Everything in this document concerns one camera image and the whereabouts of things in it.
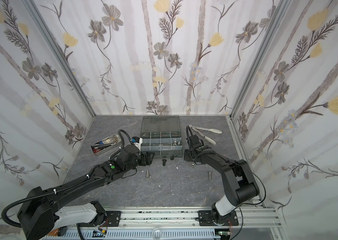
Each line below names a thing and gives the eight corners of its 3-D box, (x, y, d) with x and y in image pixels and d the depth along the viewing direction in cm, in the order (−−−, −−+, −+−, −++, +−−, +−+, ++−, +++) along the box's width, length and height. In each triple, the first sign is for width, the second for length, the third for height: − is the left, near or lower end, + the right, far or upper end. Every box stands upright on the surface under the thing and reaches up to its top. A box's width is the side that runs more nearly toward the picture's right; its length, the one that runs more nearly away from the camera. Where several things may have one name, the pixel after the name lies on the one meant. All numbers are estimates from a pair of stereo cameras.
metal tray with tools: (94, 156, 99) (92, 153, 97) (91, 147, 104) (89, 145, 101) (122, 142, 107) (121, 139, 105) (118, 134, 111) (117, 132, 109)
